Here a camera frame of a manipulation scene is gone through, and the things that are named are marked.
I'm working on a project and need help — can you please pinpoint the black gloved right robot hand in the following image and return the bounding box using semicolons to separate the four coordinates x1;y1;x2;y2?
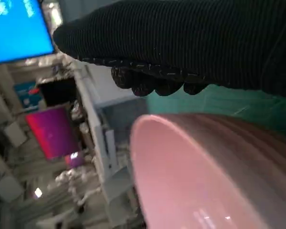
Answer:
52;0;286;97

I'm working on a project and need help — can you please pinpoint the pink bowl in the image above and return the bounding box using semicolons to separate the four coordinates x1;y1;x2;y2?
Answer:
129;113;286;229

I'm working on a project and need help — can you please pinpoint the green cutting mat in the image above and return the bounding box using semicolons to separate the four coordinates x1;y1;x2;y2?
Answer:
145;83;286;144

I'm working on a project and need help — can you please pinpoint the grey desk divider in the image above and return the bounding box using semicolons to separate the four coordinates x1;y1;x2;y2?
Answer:
72;59;135;203

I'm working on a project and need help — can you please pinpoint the magenta monitor screen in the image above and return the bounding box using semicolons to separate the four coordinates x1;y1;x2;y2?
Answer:
25;106;78;160

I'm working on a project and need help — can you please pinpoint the blue sign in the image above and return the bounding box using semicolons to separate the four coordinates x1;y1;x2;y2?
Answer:
13;82;42;112

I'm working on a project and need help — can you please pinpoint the blue monitor screen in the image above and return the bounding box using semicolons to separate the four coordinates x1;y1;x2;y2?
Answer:
0;0;56;65

